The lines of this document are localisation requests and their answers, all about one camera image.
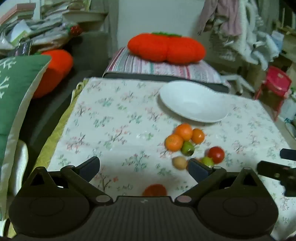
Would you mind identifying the grey sofa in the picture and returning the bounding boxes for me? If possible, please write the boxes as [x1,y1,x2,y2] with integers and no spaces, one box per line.
[18,31,111,149]

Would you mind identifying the stack of pink books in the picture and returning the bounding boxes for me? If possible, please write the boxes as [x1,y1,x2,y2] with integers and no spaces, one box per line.
[0,3,37,26]

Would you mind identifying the white ribbed plate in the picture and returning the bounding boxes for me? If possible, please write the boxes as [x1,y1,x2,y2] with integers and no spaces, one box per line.
[159,81,230,123]

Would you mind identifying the pile of papers and bags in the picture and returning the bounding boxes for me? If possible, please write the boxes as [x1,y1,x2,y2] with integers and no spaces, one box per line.
[0,5,79,56]

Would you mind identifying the strawberry plush toy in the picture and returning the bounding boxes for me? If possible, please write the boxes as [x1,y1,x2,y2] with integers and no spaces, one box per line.
[67,24,83,37]

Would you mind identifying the floral white tablecloth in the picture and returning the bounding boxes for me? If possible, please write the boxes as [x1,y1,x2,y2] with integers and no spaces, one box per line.
[47,77,296,234]

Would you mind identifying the beige round longan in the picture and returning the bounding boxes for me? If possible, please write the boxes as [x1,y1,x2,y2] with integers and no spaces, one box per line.
[172,156,188,171]

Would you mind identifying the red tomato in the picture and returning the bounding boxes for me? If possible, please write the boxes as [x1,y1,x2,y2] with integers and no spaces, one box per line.
[207,146,225,164]
[142,184,167,197]

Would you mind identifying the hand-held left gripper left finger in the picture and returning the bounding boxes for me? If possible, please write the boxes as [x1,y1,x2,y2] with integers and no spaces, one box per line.
[22,156,114,205]

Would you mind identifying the white fleece garment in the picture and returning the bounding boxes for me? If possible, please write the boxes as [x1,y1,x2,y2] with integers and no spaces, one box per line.
[213,0,281,70]

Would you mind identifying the grey ottoman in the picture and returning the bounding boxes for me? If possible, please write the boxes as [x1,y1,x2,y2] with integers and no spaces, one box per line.
[103,72,230,93]

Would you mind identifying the green snowflake pillow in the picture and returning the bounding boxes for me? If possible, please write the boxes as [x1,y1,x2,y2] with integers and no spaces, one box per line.
[0,55,52,220]

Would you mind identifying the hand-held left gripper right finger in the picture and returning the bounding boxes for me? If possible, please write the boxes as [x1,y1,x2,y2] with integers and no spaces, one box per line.
[174,159,266,207]

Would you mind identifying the grey curtain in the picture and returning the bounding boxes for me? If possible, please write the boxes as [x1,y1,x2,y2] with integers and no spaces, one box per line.
[107,0,119,56]

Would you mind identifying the green lime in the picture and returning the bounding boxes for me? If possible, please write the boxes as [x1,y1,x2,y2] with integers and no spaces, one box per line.
[181,141,195,156]
[201,157,214,168]

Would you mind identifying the white bookshelf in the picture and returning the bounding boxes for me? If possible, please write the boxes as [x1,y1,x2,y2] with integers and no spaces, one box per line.
[62,0,109,26]

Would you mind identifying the large persimmon plush cushion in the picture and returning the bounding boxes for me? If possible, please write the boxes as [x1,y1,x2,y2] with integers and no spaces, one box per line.
[128,31,206,64]

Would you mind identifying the small red chair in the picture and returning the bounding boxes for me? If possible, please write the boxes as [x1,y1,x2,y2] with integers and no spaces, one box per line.
[254,66,292,121]

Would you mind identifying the pink hanging garment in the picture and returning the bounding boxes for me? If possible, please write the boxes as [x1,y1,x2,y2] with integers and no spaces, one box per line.
[198,0,243,35]

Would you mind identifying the small persimmon plush cushion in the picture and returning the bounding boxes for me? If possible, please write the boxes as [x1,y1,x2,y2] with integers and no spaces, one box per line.
[31,49,74,99]

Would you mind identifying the orange mandarin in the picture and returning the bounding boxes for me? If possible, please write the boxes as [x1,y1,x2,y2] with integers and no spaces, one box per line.
[175,123,193,141]
[165,134,184,152]
[191,128,205,144]

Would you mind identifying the white chair base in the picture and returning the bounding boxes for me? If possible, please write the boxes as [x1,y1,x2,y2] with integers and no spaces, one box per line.
[220,74,255,95]

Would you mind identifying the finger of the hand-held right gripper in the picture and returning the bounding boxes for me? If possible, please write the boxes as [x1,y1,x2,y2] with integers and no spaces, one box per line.
[280,149,296,161]
[257,161,296,197]

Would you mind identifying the striped pink cloth cover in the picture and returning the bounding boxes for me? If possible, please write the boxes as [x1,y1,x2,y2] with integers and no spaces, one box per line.
[105,46,232,87]

